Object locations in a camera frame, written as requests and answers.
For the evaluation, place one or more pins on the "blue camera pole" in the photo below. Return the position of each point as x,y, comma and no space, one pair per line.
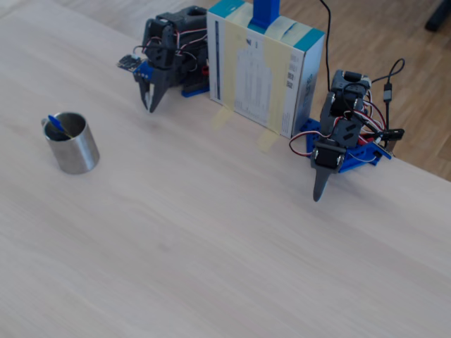
264,14

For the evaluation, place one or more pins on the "white teal cardboard box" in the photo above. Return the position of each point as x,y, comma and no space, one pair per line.
246,70

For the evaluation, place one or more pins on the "black plug connector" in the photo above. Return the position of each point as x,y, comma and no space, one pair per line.
393,134

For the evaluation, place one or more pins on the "camera circuit board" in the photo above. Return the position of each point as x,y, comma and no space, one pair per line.
128,63

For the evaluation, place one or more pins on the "black furniture foot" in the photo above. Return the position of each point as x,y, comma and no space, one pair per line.
440,17

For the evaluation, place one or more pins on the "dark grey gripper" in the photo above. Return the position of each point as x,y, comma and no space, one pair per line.
152,88

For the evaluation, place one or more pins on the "silver metal cup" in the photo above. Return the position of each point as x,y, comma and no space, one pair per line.
74,155

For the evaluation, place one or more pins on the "blue ballpoint pen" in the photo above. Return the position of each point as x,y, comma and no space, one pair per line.
55,121

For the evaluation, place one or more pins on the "blue arm base plate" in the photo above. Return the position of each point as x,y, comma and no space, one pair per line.
356,158
194,92

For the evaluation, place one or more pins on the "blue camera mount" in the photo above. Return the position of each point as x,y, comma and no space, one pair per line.
144,72

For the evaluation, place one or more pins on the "yellow masking tape strip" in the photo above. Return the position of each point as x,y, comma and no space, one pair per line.
232,70
278,88

